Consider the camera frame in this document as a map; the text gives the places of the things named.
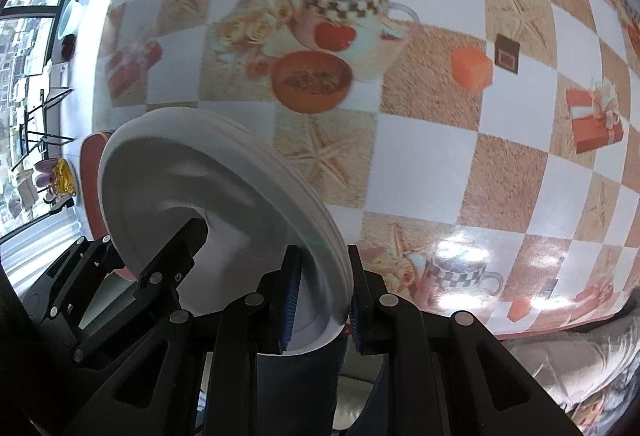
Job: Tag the dark red bowl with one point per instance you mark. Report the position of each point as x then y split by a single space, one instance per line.
67 47

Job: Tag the grey patterned cloth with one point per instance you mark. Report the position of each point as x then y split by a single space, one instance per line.
575 366

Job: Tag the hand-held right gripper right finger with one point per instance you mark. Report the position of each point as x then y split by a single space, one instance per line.
356 316

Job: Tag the person's leg in jeans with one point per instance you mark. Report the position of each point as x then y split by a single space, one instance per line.
300 391

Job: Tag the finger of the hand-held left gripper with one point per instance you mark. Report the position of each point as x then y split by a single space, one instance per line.
75 276
175 261

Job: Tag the yellow crinkled packet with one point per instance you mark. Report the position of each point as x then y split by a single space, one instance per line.
64 177

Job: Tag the large white round plate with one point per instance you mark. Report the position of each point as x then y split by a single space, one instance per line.
150 166

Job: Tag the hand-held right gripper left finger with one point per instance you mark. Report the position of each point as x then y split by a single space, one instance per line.
287 306

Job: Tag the black folding chair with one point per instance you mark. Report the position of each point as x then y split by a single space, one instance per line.
45 116

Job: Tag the light blue bowl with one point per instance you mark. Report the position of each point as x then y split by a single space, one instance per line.
71 18

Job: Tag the pink square plate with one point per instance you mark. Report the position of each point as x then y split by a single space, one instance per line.
92 176

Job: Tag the checkered printed tablecloth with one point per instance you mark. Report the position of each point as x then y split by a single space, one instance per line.
425 166

